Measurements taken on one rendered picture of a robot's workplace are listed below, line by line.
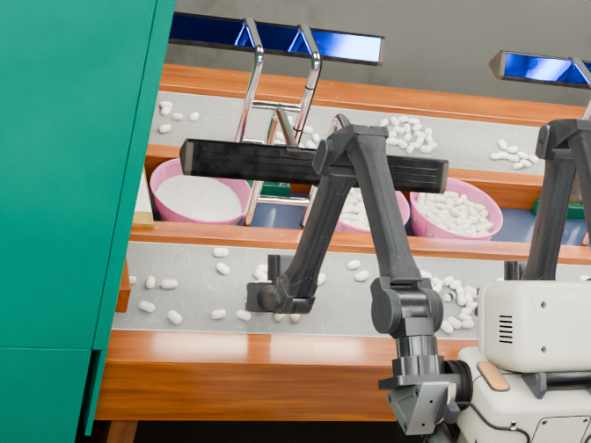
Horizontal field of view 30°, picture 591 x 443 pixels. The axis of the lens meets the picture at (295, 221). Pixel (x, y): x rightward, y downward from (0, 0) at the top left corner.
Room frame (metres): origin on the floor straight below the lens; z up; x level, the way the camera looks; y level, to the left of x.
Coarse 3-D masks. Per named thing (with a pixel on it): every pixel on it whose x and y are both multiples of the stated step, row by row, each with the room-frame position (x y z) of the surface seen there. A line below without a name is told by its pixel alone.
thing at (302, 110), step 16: (256, 32) 2.51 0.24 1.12; (304, 32) 2.60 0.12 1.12; (256, 48) 2.44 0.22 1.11; (256, 64) 2.42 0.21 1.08; (320, 64) 2.49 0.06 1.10; (256, 80) 2.42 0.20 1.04; (304, 96) 2.47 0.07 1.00; (304, 112) 2.47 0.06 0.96; (240, 128) 2.42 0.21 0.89; (272, 192) 2.46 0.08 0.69; (288, 192) 2.48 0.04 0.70
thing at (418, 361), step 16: (432, 336) 1.42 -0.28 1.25; (400, 352) 1.39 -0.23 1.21; (416, 352) 1.39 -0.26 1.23; (432, 352) 1.40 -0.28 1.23; (400, 368) 1.37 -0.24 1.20; (416, 368) 1.36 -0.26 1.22; (432, 368) 1.37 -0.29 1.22; (384, 384) 1.35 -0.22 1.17; (400, 384) 1.32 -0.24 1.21; (416, 384) 1.33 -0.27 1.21
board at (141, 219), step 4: (144, 172) 2.26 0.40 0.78; (144, 176) 2.25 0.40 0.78; (148, 192) 2.18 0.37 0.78; (148, 196) 2.17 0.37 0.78; (136, 212) 2.10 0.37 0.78; (140, 212) 2.10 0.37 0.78; (144, 212) 2.10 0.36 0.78; (148, 212) 2.11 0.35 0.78; (136, 216) 2.08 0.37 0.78; (140, 216) 2.08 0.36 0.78; (144, 216) 2.09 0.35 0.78; (148, 216) 2.09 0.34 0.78; (152, 216) 2.10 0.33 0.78; (136, 220) 2.07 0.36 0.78; (140, 220) 2.07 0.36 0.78; (144, 220) 2.08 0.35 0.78; (148, 220) 2.08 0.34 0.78; (152, 220) 2.08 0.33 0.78; (132, 224) 2.05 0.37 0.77; (136, 224) 2.06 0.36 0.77; (140, 224) 2.06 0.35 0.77; (144, 224) 2.06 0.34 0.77; (148, 224) 2.07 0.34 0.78; (152, 224) 2.07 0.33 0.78
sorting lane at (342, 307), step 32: (128, 256) 1.97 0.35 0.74; (160, 256) 2.01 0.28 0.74; (192, 256) 2.04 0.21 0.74; (256, 256) 2.12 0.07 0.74; (352, 256) 2.23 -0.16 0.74; (160, 288) 1.90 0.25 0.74; (192, 288) 1.93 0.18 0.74; (224, 288) 1.96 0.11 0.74; (320, 288) 2.07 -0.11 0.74; (352, 288) 2.11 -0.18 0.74; (448, 288) 2.22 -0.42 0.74; (128, 320) 1.77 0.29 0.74; (160, 320) 1.80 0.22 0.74; (192, 320) 1.83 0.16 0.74; (224, 320) 1.86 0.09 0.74; (256, 320) 1.89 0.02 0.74; (288, 320) 1.93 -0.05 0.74; (320, 320) 1.96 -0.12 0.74; (352, 320) 1.99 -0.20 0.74
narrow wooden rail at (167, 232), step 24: (144, 240) 2.04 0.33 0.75; (168, 240) 2.06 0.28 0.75; (192, 240) 2.08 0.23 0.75; (216, 240) 2.11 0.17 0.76; (240, 240) 2.13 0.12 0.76; (264, 240) 2.15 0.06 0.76; (288, 240) 2.18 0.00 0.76; (336, 240) 2.24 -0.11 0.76; (360, 240) 2.27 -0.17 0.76; (408, 240) 2.34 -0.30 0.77; (432, 240) 2.37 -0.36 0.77; (456, 240) 2.40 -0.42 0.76; (480, 240) 2.44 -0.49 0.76; (576, 264) 2.49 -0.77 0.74
